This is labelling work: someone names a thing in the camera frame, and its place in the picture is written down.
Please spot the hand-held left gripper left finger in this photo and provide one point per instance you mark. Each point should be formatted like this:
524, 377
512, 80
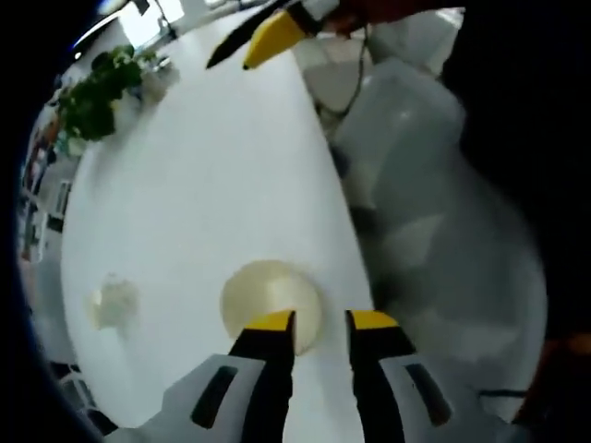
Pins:
268, 369

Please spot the person's right hand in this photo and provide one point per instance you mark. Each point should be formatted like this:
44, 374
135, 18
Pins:
355, 16

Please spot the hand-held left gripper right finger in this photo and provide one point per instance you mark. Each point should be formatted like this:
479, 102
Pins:
378, 378

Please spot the potted green plant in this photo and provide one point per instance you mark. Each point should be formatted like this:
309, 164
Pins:
97, 97

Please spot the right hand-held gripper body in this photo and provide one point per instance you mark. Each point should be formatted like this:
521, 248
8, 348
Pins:
316, 9

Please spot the person's black clothing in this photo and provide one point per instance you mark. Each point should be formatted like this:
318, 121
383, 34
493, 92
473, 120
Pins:
517, 115

